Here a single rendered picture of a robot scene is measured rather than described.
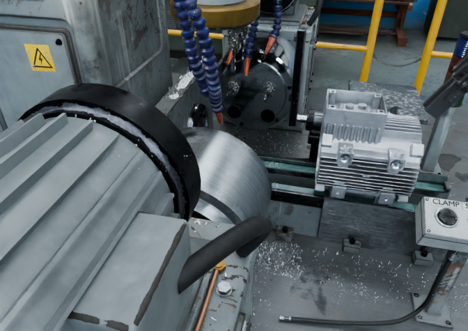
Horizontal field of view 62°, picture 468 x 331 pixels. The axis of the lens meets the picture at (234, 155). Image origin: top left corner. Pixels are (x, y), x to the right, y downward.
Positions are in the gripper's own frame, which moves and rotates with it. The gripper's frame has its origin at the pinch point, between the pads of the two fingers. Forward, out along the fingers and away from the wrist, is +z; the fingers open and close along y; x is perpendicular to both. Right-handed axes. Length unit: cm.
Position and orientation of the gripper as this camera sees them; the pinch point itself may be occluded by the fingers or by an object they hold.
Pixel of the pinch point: (443, 97)
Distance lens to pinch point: 81.8
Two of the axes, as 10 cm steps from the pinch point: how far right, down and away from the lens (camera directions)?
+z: -4.9, 6.5, 5.9
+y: -2.4, 5.5, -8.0
